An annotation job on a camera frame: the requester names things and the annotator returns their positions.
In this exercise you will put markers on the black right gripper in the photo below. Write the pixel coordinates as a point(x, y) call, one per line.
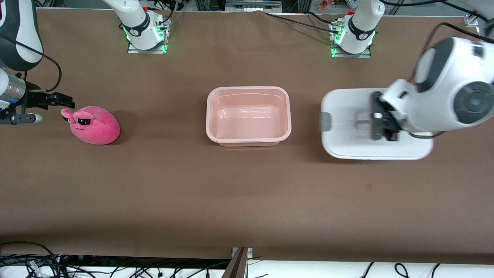
point(34, 99)

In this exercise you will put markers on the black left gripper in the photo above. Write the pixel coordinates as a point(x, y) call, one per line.
point(388, 131)

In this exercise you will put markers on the pink plush toy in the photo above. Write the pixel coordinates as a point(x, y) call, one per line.
point(98, 129)

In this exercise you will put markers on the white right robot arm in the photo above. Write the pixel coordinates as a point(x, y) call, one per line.
point(19, 34)

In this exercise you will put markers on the pink plastic box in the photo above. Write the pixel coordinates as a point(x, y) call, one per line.
point(249, 119)

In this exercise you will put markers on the brown table cover sheet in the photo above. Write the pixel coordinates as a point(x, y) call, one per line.
point(154, 193)

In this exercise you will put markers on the orange figurine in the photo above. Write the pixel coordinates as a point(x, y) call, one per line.
point(323, 4)

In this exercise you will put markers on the silver equipment chassis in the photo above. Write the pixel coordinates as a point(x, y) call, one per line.
point(252, 4)

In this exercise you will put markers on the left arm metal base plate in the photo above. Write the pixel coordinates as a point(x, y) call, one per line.
point(353, 55)

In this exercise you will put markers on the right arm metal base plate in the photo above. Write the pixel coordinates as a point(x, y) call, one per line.
point(146, 51)

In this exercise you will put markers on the aluminium corner bracket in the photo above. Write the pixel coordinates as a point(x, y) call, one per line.
point(471, 21)

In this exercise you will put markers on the small aluminium bracket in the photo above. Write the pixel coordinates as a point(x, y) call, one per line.
point(249, 253)

